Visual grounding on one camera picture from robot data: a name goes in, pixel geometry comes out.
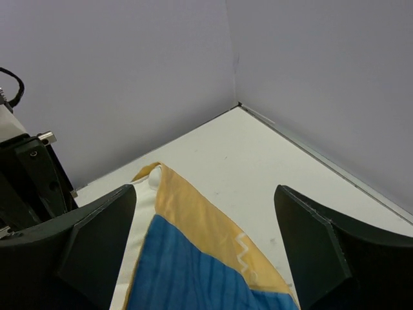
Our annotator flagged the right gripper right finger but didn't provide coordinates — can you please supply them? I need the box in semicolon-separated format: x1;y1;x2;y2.
274;185;412;309

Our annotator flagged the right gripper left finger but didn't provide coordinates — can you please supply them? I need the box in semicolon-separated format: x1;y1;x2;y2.
1;184;136;309

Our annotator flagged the white pillow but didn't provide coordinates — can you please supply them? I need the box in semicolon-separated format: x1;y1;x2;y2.
110;164;161;309

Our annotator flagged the blue yellow Pikachu pillowcase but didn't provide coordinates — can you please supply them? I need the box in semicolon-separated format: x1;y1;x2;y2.
125;162;299;309

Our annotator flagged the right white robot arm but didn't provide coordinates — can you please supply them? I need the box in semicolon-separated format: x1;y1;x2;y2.
1;82;412;309

